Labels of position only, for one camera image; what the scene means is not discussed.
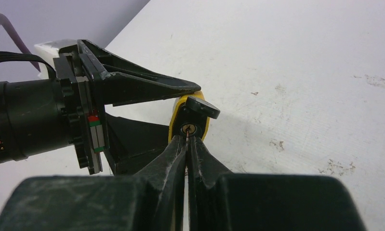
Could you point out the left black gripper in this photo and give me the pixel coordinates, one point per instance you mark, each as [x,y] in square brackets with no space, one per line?
[91,77]

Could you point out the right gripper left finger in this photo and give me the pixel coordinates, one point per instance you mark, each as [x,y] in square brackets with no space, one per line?
[163,206]

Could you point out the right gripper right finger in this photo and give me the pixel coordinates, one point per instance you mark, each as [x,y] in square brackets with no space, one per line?
[204,170]

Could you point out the yellow black padlock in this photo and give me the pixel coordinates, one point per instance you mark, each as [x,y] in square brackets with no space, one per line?
[191,116]

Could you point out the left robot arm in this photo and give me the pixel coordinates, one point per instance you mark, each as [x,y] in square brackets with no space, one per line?
[31,121]

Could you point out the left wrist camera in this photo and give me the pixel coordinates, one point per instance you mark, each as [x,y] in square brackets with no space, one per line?
[51,49]

